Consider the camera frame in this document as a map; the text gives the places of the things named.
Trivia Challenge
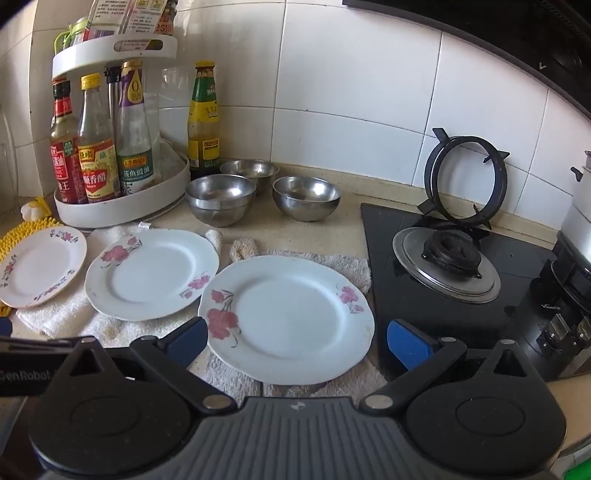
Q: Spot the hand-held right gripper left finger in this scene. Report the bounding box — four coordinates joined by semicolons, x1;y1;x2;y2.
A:
55;318;238;414

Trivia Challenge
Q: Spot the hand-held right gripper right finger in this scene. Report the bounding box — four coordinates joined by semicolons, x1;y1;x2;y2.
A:
359;318;550;414

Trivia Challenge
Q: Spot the large white floral plate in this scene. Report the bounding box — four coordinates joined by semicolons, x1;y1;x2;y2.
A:
198;255;376;386
84;229;221;320

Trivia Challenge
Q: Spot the stainless steel bowl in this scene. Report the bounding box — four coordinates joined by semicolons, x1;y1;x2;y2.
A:
220;159;280;197
185;174;258;228
272;176;342;223

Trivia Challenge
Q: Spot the small white floral plate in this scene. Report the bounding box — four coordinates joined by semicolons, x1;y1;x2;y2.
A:
0;225;88;309

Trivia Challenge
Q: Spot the yellow knobbly mat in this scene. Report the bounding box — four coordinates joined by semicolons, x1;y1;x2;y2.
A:
0;216;65;259

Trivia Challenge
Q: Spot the loofah sponge piece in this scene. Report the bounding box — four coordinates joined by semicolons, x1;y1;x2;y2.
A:
229;237;259;263

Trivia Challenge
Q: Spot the black glass gas stove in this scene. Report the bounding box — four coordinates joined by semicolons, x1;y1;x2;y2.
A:
360;202;591;383

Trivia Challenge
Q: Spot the white and yellow scrubber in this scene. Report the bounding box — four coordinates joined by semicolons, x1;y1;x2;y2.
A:
20;197;52;221

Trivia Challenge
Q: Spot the stove knob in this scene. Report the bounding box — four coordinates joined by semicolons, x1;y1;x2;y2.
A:
571;315;591;349
541;314;573;352

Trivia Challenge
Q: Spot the red-capped soy sauce bottle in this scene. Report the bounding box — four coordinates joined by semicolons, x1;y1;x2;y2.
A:
50;78;88;205

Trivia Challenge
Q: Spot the black iron pot support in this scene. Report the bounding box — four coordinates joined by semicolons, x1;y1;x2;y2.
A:
418;128;511;232

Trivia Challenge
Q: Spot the yellow-capped vinegar bottle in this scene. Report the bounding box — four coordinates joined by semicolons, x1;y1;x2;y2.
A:
77;73;122;203

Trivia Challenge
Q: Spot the purple-labelled clear sauce bottle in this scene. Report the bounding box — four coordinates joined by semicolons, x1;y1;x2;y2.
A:
115;59;155;197

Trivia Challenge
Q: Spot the green and yellow sauce bottle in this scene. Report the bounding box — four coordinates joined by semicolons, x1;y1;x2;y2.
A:
187;61;221;181

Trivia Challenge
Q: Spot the stainless steel pot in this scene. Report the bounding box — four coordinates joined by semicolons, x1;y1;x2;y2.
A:
558;150;591;273

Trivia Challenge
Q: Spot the steel-topped oil dispenser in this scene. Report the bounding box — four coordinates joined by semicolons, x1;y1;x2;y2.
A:
105;66;123;139

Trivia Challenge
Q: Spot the white two-tier spice rack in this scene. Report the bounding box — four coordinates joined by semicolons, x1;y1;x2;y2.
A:
51;33;191;229

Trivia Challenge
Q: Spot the white-labelled seasoning bottle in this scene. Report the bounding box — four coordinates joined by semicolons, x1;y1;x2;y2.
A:
87;0;125;40

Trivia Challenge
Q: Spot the black range hood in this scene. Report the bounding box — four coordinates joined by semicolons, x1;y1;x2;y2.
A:
342;0;591;123

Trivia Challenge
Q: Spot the pink-labelled seasoning bottle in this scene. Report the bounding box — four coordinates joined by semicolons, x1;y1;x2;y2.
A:
122;0;166;38

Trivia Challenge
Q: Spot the dark seasoning bottle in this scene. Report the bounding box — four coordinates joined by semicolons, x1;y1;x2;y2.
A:
161;0;178;37

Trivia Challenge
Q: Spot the stove burner with steel ring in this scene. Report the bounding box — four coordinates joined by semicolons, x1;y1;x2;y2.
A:
392;226;502;305

